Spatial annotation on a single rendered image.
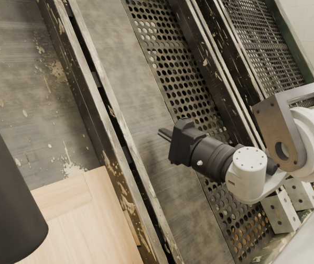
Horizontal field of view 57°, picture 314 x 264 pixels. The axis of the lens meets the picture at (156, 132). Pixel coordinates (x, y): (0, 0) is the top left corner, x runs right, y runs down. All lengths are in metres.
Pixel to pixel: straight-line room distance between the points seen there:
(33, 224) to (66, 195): 0.43
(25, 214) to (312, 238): 0.23
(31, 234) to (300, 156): 0.19
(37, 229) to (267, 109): 0.19
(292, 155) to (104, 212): 0.45
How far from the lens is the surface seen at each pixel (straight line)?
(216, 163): 0.63
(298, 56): 1.96
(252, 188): 0.62
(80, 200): 0.61
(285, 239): 1.06
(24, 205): 0.17
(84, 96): 0.67
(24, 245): 0.18
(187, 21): 1.12
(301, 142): 0.25
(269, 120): 0.26
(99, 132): 0.64
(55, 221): 0.59
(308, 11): 6.02
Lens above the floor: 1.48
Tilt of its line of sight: 16 degrees down
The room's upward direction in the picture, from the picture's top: straight up
